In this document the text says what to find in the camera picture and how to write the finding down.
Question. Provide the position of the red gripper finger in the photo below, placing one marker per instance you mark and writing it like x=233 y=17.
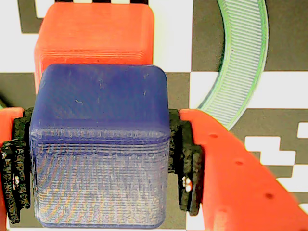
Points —
x=240 y=192
x=16 y=156

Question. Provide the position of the blue cube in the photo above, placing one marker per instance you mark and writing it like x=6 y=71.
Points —
x=101 y=144

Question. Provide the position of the red cube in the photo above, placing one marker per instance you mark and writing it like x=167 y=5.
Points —
x=96 y=31

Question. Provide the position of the black white marker checkerboard mat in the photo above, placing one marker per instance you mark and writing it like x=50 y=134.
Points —
x=178 y=36

